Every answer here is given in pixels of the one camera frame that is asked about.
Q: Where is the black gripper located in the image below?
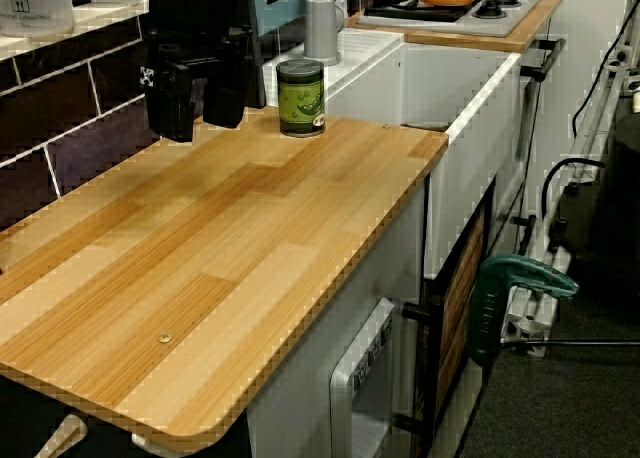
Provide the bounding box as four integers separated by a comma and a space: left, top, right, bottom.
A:
138, 0, 255, 143

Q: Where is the green pea can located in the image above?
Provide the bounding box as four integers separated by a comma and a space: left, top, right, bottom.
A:
275, 59, 328, 140

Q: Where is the white toy sink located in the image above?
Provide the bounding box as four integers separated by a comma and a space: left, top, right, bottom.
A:
263, 26, 525, 280

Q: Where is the grey toy faucet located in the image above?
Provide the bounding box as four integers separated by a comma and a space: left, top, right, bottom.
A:
303, 0, 347, 68

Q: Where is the white printed lidded jar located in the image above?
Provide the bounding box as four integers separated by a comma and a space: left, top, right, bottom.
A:
0, 0, 76, 38

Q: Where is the black stove grate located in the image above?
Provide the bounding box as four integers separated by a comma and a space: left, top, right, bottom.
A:
363, 0, 500, 22

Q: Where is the white toy kitchen cabinet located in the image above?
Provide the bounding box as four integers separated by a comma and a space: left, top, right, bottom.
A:
245, 175, 501, 458

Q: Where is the black stove knob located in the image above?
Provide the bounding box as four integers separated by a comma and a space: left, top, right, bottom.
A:
471, 0, 505, 21

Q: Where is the grey stove top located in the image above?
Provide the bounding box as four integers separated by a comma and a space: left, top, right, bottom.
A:
355, 0, 544, 37

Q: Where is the wooden slat cabinet door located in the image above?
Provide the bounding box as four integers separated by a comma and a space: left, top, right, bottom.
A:
433, 206, 487, 420

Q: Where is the black towel bar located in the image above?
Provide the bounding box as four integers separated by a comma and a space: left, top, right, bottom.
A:
520, 37, 568, 83

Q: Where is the black cabinet door handle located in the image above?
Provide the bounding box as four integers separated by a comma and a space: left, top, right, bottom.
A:
394, 301, 443, 432

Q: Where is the black cable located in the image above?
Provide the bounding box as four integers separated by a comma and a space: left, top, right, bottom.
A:
498, 338, 640, 351
571, 0, 635, 125
541, 156, 609, 220

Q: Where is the aluminium frame rail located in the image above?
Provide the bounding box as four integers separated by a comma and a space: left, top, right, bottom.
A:
498, 52, 632, 357

